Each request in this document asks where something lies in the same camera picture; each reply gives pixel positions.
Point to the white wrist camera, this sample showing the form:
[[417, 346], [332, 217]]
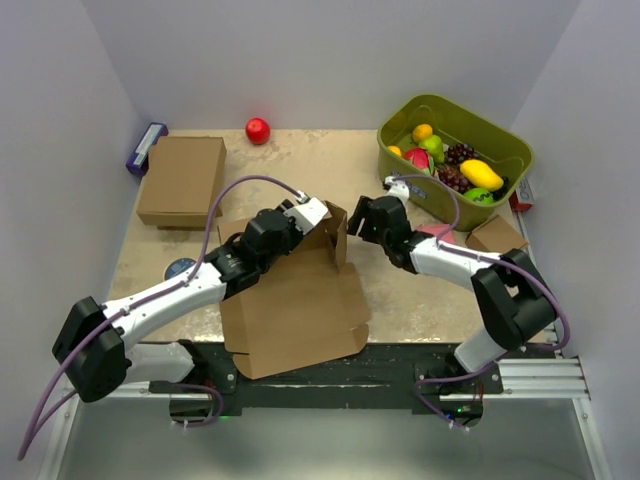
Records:
[[308, 213], [396, 188]]

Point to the pink dragon fruit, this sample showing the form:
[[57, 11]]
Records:
[[421, 160]]

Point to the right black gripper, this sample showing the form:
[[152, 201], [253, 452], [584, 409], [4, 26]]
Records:
[[362, 212]]

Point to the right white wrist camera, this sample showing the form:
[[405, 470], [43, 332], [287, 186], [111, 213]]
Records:
[[396, 188]]

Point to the red grape bunch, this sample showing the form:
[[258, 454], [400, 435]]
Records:
[[453, 178]]

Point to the small brown cardboard box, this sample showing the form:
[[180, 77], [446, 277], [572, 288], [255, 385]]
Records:
[[495, 235]]

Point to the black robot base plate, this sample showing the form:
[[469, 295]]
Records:
[[400, 376]]

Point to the olive green plastic tub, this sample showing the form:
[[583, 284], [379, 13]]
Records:
[[507, 154]]

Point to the green pear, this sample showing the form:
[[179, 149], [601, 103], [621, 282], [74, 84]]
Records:
[[434, 146]]

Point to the dark purple grape bunch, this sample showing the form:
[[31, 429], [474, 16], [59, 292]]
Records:
[[456, 154]]

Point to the orange fruit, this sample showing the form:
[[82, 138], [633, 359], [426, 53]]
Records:
[[421, 132]]

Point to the purple white carton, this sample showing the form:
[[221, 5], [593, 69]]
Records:
[[137, 163]]

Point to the yellow mango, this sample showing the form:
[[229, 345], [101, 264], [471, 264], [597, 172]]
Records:
[[481, 175]]

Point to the red apple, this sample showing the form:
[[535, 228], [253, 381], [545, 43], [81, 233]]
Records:
[[258, 131]]

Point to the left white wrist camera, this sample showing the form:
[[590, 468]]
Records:
[[308, 213]]

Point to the red white carton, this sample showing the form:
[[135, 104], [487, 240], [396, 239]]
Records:
[[522, 199]]

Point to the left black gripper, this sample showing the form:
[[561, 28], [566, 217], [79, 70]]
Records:
[[292, 221]]

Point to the pink notepad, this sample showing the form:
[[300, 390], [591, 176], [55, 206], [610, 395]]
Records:
[[438, 230]]

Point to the closed brown cardboard box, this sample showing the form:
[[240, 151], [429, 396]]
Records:
[[184, 178]]

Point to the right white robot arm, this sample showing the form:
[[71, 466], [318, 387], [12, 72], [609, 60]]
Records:
[[514, 302]]

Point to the small yellow fruit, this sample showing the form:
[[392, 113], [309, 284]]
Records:
[[395, 150]]

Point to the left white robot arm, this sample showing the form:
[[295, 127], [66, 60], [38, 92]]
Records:
[[96, 342]]

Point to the green lime fruit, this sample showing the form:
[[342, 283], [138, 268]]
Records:
[[479, 196]]

